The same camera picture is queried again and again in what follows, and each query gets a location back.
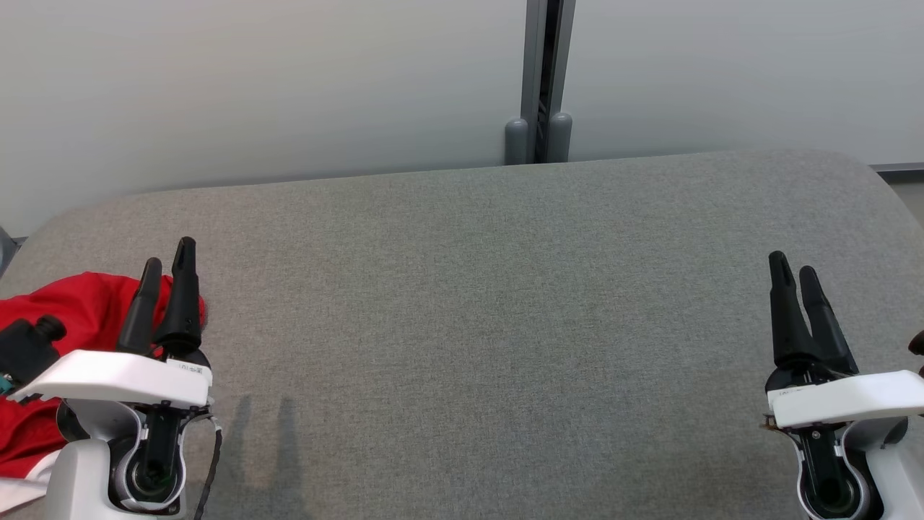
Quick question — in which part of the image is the red Bulls basketball jersey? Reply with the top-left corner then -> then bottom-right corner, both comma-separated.
0,272 -> 209,376

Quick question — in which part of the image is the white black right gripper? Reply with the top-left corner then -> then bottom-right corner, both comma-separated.
765,250 -> 924,450

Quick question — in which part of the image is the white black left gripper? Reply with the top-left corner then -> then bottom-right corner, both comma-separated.
7,236 -> 214,436

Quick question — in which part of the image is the grey metal partition post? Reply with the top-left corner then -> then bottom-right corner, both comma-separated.
504,0 -> 578,166

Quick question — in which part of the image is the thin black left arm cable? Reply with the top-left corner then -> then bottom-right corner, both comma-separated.
191,415 -> 224,520

